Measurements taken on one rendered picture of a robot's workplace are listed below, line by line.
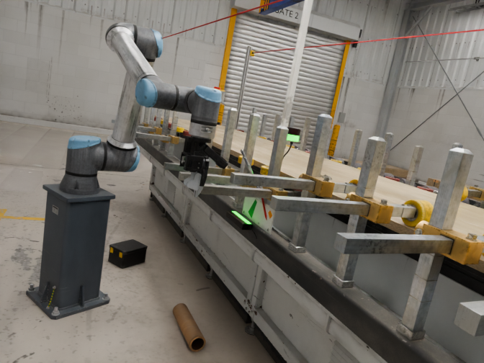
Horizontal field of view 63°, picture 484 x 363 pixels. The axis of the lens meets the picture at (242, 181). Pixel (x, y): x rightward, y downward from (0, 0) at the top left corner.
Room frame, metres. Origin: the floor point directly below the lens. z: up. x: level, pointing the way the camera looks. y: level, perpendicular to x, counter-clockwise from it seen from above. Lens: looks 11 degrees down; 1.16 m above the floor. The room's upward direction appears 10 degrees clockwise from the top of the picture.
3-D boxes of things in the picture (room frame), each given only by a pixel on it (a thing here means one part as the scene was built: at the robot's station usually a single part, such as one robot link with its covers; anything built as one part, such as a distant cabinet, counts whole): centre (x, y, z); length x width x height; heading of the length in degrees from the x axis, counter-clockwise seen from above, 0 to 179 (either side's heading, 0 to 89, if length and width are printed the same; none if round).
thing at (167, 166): (1.90, 0.18, 0.82); 0.43 x 0.03 x 0.04; 117
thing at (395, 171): (9.77, -2.94, 0.23); 2.41 x 0.77 x 0.17; 114
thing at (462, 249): (0.84, -0.47, 0.95); 0.13 x 0.06 x 0.05; 27
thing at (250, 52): (4.54, 0.16, 1.25); 0.15 x 0.08 x 1.10; 27
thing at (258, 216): (1.55, -0.08, 0.75); 0.26 x 0.01 x 0.10; 27
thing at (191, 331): (1.79, 0.14, 0.04); 0.30 x 0.08 x 0.08; 27
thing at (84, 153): (1.92, 0.79, 0.79); 0.17 x 0.15 x 0.18; 126
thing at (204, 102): (1.34, 0.17, 1.14); 0.10 x 0.09 x 0.12; 36
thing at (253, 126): (1.75, 0.00, 0.89); 0.03 x 0.03 x 0.48; 27
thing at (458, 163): (0.86, -0.46, 0.91); 0.03 x 0.03 x 0.48; 27
